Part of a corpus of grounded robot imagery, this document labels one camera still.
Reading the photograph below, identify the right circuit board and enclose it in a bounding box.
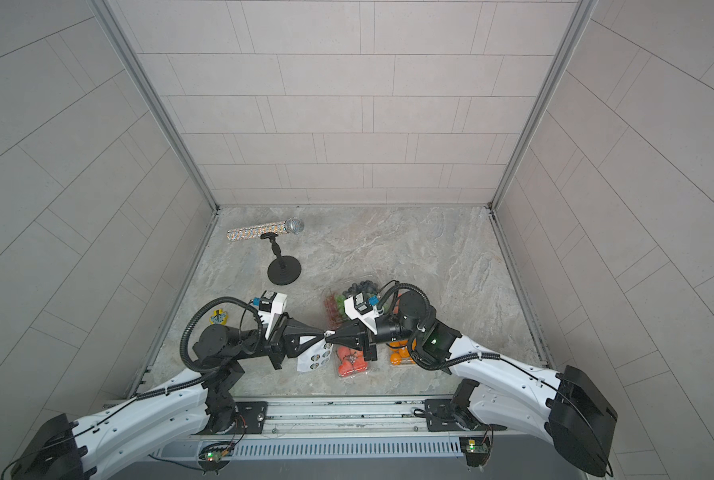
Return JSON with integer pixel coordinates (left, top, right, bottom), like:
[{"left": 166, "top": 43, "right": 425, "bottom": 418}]
[{"left": 459, "top": 436, "right": 492, "bottom": 468}]

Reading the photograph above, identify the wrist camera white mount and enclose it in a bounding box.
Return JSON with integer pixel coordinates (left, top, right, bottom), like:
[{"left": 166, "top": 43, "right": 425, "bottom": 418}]
[
  {"left": 344, "top": 292, "right": 382, "bottom": 334},
  {"left": 252, "top": 291, "right": 287, "bottom": 340}
]

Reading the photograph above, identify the clear orange fruit box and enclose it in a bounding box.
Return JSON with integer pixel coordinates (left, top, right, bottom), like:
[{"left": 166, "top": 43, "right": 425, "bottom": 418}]
[{"left": 387, "top": 340, "right": 414, "bottom": 366}]

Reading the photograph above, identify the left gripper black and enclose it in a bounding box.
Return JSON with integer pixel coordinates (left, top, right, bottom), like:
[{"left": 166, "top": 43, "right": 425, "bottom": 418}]
[{"left": 232, "top": 317, "right": 320, "bottom": 376}]

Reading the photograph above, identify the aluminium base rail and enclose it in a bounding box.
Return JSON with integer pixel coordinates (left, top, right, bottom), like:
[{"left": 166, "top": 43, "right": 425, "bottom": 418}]
[{"left": 92, "top": 392, "right": 592, "bottom": 463}]

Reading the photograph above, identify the circuit board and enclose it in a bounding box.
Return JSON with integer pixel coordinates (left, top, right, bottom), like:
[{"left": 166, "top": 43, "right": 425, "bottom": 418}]
[
  {"left": 198, "top": 442, "right": 234, "bottom": 473},
  {"left": 459, "top": 436, "right": 492, "bottom": 468}
]

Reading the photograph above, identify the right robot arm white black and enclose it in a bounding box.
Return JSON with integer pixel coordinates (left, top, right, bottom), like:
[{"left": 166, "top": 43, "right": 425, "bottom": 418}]
[{"left": 325, "top": 283, "right": 618, "bottom": 478}]

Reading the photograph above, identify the clear red fruit box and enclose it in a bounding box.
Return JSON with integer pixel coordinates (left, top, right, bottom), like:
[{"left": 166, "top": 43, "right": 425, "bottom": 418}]
[{"left": 336, "top": 346, "right": 368, "bottom": 378}]

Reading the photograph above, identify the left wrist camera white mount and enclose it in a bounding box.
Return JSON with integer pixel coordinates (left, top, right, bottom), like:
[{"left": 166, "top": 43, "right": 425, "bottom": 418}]
[{"left": 252, "top": 291, "right": 287, "bottom": 340}]

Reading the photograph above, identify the clear grape box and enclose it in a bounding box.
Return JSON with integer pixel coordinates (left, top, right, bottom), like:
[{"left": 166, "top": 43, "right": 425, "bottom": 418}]
[{"left": 324, "top": 280, "right": 379, "bottom": 330}]

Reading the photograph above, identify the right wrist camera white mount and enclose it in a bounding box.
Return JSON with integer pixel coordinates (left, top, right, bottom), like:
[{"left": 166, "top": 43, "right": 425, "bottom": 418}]
[{"left": 344, "top": 292, "right": 382, "bottom": 334}]

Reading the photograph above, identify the black microphone stand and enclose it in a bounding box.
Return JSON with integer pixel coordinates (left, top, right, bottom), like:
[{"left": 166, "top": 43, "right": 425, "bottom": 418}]
[{"left": 261, "top": 232, "right": 302, "bottom": 286}]

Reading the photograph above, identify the white sticker sheet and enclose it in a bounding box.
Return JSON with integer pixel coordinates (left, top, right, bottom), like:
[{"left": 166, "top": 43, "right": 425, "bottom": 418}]
[{"left": 297, "top": 330, "right": 333, "bottom": 373}]

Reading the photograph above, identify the glitter microphone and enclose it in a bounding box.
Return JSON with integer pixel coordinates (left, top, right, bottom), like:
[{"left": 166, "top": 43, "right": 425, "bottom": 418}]
[{"left": 227, "top": 218, "right": 305, "bottom": 242}]

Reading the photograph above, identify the left circuit board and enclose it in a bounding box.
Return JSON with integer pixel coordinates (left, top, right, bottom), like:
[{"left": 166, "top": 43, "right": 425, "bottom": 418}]
[{"left": 198, "top": 442, "right": 234, "bottom": 473}]

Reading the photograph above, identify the yellow round toy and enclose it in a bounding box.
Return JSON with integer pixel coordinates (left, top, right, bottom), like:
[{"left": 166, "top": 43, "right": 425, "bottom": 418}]
[{"left": 209, "top": 308, "right": 228, "bottom": 325}]

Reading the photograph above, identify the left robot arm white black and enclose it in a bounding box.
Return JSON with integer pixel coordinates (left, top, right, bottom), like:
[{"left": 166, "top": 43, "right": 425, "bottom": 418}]
[{"left": 1, "top": 294, "right": 327, "bottom": 479}]

